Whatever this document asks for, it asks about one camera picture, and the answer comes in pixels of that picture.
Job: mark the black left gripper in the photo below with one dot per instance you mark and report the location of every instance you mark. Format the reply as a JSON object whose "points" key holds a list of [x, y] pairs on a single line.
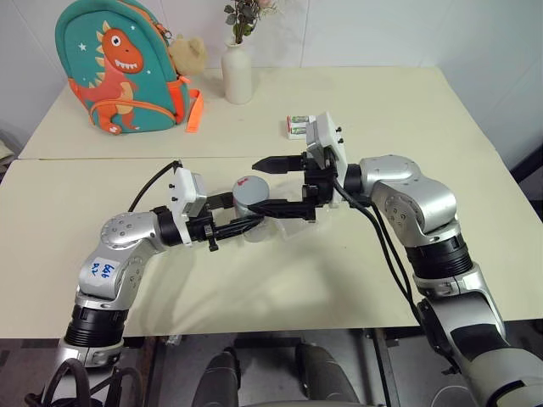
{"points": [[200, 229]]}

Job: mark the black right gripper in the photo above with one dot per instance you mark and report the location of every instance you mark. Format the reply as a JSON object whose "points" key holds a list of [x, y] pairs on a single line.
{"points": [[320, 182]]}

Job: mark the grey cylindrical can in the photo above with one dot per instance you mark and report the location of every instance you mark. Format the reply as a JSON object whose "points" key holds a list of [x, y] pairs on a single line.
{"points": [[251, 193]]}

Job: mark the clear plastic jar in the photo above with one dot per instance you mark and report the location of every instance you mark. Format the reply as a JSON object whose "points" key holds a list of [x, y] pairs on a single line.
{"points": [[265, 231]]}

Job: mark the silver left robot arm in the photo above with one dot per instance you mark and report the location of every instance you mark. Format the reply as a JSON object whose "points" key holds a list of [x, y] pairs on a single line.
{"points": [[114, 271]]}

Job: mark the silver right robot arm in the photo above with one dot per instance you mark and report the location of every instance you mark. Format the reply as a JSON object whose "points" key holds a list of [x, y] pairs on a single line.
{"points": [[428, 212]]}

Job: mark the small white green box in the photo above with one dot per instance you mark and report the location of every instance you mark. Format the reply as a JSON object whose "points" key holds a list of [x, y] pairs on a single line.
{"points": [[299, 127]]}

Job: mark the white ceramic vase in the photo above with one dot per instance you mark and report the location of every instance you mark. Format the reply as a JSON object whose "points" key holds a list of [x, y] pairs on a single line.
{"points": [[236, 72]]}

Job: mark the beige teddy bear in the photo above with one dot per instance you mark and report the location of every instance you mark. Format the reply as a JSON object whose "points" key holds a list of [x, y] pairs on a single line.
{"points": [[188, 53]]}

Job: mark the dark rounded shape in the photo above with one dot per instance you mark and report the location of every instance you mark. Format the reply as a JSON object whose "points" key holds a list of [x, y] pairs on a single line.
{"points": [[326, 377], [222, 377]]}

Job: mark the dried flower bouquet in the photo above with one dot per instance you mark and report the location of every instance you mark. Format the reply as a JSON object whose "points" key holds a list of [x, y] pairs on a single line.
{"points": [[244, 17]]}

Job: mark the teal dinosaur backpack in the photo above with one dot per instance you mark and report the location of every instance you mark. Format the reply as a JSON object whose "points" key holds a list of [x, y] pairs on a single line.
{"points": [[119, 68]]}

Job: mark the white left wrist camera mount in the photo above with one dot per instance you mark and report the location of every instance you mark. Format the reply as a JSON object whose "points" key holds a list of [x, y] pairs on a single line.
{"points": [[186, 191]]}

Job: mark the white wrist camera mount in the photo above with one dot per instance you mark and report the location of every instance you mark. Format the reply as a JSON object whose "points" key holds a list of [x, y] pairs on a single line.
{"points": [[186, 191], [328, 135]]}

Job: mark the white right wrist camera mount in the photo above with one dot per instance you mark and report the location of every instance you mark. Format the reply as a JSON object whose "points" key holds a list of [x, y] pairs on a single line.
{"points": [[328, 135]]}

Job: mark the black table frame bar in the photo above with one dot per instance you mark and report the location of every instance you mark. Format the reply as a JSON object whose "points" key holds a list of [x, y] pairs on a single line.
{"points": [[388, 369]]}

